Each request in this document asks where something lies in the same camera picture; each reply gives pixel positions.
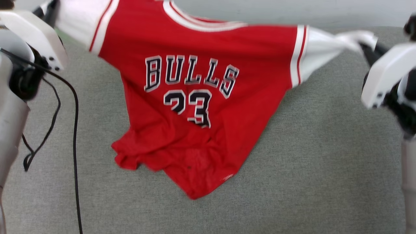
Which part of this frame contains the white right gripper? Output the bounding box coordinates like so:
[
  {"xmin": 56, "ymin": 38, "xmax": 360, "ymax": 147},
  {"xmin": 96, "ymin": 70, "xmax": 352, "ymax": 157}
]
[{"xmin": 359, "ymin": 42, "xmax": 416, "ymax": 110}]

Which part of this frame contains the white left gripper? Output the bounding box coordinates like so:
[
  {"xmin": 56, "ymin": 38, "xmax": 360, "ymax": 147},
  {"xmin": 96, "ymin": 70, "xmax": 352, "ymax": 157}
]
[{"xmin": 0, "ymin": 0, "xmax": 68, "ymax": 71}]

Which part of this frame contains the red Bulls basketball jersey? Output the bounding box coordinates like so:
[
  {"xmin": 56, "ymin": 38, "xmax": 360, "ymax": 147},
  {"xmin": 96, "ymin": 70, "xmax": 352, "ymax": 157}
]
[{"xmin": 55, "ymin": 0, "xmax": 379, "ymax": 200}]

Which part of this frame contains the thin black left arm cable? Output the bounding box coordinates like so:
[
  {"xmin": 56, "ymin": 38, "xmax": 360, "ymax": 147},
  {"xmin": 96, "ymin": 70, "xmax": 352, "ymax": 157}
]
[{"xmin": 21, "ymin": 77, "xmax": 62, "ymax": 173}]

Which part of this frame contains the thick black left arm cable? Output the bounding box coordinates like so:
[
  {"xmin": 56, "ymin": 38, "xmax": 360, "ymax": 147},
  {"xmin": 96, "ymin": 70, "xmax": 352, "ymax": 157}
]
[{"xmin": 0, "ymin": 48, "xmax": 84, "ymax": 234}]

